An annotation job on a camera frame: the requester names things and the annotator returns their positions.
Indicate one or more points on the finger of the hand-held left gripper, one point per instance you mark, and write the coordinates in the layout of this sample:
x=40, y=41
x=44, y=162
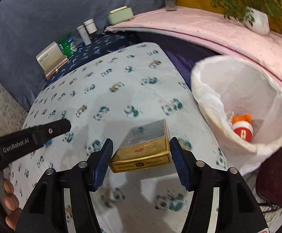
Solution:
x=55, y=128

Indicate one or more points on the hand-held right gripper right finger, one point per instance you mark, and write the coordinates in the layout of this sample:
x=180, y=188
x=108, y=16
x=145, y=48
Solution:
x=179, y=165

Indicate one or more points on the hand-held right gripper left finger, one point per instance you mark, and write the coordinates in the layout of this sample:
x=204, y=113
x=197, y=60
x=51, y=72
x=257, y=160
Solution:
x=104, y=165

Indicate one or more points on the box with gold sides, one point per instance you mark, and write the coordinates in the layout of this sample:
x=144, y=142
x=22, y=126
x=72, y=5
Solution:
x=141, y=157

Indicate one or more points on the red and white cup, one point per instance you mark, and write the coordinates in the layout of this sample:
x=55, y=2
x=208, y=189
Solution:
x=243, y=131

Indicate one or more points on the orange snack wrapper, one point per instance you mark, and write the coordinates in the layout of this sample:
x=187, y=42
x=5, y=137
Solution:
x=240, y=118

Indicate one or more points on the trash bin with white bag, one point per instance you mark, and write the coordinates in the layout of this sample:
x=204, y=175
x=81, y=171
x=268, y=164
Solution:
x=240, y=82

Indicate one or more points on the person's left hand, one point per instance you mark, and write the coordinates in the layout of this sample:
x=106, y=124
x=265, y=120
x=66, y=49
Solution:
x=11, y=201

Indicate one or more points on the gold-edged book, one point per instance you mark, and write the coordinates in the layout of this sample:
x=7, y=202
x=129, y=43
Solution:
x=50, y=57

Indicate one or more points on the panda print tablecloth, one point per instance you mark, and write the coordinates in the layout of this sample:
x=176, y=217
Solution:
x=131, y=89

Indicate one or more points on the green carton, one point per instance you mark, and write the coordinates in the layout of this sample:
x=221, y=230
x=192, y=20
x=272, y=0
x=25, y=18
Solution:
x=68, y=47

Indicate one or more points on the dark blue printed cloth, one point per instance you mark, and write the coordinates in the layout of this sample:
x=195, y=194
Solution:
x=99, y=46

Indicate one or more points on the dark maroon box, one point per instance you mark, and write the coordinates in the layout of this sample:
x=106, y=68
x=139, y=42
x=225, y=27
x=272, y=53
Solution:
x=274, y=174

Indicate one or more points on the white bottle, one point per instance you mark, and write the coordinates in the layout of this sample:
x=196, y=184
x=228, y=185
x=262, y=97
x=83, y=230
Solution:
x=84, y=36

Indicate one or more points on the white jar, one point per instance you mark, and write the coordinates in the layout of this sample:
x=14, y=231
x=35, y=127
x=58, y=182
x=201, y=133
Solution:
x=90, y=26

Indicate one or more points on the grey-blue blanket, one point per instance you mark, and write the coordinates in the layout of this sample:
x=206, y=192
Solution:
x=46, y=9

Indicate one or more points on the pale green tissue box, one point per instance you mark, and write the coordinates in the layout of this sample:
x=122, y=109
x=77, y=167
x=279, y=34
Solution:
x=119, y=15

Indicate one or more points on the pink cloth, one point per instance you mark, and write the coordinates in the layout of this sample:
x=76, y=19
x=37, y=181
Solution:
x=204, y=26

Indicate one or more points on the white plant pot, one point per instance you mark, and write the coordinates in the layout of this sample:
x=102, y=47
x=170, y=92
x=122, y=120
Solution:
x=258, y=21

